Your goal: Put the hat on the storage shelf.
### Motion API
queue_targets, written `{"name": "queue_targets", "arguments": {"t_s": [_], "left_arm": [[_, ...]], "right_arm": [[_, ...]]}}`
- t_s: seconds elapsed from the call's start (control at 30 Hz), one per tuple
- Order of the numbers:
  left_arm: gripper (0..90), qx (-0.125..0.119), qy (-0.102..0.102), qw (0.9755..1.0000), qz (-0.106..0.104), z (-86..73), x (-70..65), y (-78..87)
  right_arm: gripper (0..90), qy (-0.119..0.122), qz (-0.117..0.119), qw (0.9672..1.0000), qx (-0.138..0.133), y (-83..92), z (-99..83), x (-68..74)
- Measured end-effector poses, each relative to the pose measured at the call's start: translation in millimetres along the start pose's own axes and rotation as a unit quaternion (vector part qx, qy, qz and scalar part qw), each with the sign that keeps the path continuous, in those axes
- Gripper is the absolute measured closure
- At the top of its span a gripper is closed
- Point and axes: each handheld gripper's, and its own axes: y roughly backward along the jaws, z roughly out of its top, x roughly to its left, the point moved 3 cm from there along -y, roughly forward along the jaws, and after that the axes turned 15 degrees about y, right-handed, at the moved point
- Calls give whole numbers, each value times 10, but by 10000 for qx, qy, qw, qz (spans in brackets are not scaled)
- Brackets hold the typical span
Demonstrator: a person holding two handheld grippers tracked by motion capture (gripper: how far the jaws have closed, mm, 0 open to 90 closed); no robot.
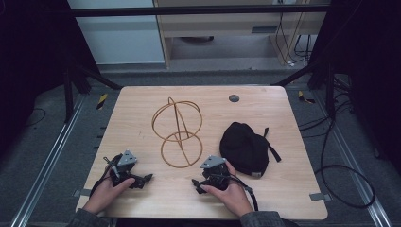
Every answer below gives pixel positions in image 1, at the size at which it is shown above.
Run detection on thick black floor cable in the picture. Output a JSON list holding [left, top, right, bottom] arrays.
[[314, 117, 376, 210]]

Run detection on black metal stand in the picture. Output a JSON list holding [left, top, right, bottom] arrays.
[[270, 58, 338, 119], [61, 58, 124, 125]]

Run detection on person's right hand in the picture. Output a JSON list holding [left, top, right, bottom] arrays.
[[200, 160, 254, 218]]

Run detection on thin black floor cable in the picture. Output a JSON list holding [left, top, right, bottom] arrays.
[[24, 107, 47, 128]]

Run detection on gold wire hat stand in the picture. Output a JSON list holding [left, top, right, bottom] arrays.
[[151, 96, 204, 169]]

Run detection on aluminium floor rail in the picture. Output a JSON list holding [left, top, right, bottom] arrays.
[[9, 94, 87, 227], [314, 90, 394, 227]]

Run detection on white cabinet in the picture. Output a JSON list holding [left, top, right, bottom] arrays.
[[66, 0, 166, 66]]

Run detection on yellow black striped tape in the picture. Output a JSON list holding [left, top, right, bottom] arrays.
[[96, 93, 109, 111], [297, 90, 317, 105]]

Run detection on black hanging desk cables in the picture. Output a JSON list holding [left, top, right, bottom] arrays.
[[274, 0, 314, 68]]

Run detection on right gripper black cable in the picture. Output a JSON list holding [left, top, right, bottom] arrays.
[[228, 174, 260, 212]]

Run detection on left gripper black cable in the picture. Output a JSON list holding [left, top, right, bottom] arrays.
[[89, 157, 118, 198]]

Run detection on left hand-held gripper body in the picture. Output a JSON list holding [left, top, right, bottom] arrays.
[[103, 149, 142, 189]]

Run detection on black horizontal frame bar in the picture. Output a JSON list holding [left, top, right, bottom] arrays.
[[69, 4, 329, 18]]

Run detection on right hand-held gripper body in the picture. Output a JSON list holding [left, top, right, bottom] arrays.
[[200, 154, 233, 192]]

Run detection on person's left hand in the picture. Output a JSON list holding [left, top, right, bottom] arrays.
[[82, 169, 136, 216]]

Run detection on black cap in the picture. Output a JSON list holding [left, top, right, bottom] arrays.
[[218, 121, 282, 179]]

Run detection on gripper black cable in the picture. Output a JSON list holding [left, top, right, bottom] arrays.
[[89, 157, 118, 198], [228, 174, 260, 212]]

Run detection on black curtain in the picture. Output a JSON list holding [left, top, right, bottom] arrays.
[[0, 0, 101, 159], [306, 0, 401, 176]]

